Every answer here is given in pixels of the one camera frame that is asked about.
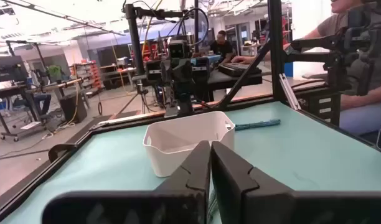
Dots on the black monitor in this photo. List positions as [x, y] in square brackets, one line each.
[8, 70]

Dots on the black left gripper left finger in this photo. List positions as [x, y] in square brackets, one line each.
[184, 186]

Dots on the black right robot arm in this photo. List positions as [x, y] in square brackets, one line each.
[179, 99]

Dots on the black floor box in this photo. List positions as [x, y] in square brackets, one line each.
[73, 107]

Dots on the shelf with red bins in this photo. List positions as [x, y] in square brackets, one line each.
[95, 76]

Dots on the black box with white labels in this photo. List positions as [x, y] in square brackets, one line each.
[315, 102]

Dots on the blue box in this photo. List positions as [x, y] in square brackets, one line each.
[209, 60]

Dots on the small background plant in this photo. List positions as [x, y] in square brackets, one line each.
[55, 72]

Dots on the black rolling desk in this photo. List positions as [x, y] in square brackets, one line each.
[10, 90]

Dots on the white plastic bin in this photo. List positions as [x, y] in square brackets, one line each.
[178, 133]

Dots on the black table frame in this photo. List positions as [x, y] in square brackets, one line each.
[276, 62]

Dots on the person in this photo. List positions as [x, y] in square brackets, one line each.
[329, 23]
[221, 48]

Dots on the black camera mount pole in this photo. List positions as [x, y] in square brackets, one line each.
[134, 40]

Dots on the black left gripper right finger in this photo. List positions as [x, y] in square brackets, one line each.
[234, 180]

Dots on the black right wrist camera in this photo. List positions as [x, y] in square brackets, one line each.
[179, 49]

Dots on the black keyboard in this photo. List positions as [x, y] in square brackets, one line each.
[237, 70]

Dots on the silver aluminium bar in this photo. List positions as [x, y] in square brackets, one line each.
[289, 91]

